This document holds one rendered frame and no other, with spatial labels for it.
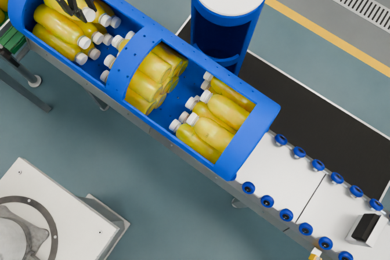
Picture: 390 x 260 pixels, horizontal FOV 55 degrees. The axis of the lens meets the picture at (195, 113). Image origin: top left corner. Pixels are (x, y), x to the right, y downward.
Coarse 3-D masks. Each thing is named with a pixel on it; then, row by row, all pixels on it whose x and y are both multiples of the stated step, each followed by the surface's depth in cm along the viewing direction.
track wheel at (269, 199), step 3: (264, 195) 125; (267, 195) 124; (261, 198) 124; (264, 198) 123; (267, 198) 123; (270, 198) 123; (261, 201) 125; (264, 201) 124; (267, 201) 124; (270, 201) 123; (273, 201) 123; (264, 204) 125; (267, 204) 124; (270, 204) 123; (273, 204) 124; (267, 207) 125; (270, 207) 124
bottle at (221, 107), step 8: (208, 96) 115; (216, 96) 114; (224, 96) 115; (208, 104) 115; (216, 104) 113; (224, 104) 113; (232, 104) 113; (216, 112) 113; (224, 112) 112; (232, 112) 112; (240, 112) 112; (248, 112) 114; (224, 120) 114; (232, 120) 112; (240, 120) 112
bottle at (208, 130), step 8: (200, 120) 113; (208, 120) 113; (200, 128) 113; (208, 128) 112; (216, 128) 112; (224, 128) 114; (200, 136) 114; (208, 136) 112; (216, 136) 111; (224, 136) 111; (232, 136) 112; (208, 144) 115; (216, 144) 112; (224, 144) 111
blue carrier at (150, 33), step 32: (32, 0) 124; (160, 32) 113; (96, 64) 135; (128, 64) 108; (192, 64) 129; (192, 96) 133; (256, 96) 109; (160, 128) 113; (256, 128) 103; (224, 160) 106
